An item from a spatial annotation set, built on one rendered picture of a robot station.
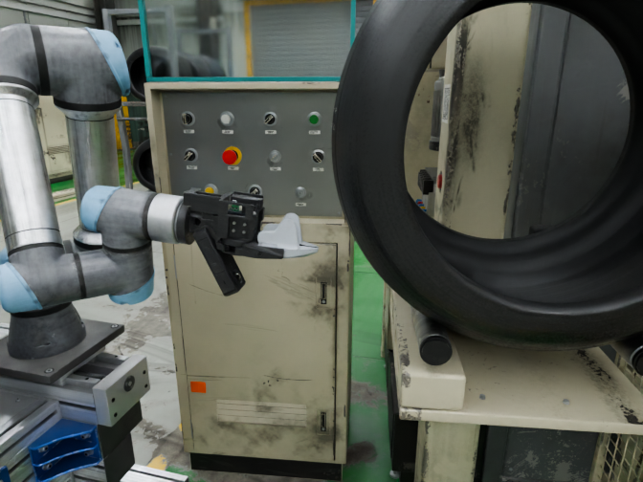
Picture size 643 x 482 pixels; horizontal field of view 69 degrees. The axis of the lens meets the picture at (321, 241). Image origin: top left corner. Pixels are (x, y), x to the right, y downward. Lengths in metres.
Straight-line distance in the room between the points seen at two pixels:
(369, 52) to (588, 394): 0.59
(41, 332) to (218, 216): 0.56
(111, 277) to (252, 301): 0.66
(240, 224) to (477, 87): 0.52
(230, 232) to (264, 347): 0.79
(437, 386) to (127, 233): 0.51
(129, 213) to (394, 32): 0.45
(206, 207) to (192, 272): 0.71
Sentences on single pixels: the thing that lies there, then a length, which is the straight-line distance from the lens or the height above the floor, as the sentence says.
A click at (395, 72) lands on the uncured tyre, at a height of 1.26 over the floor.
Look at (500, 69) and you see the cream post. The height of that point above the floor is 1.28.
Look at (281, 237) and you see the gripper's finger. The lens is 0.70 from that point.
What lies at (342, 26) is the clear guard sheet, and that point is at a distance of 1.27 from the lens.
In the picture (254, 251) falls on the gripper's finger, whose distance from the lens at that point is 0.69.
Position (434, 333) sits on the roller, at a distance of 0.67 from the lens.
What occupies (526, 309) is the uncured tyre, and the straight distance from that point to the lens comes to 0.64.
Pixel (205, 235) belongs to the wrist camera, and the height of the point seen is 1.03.
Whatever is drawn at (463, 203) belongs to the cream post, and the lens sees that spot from 0.99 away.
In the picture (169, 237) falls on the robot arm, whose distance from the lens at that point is 0.74.
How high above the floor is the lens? 1.24
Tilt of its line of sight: 18 degrees down
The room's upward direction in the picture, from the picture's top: straight up
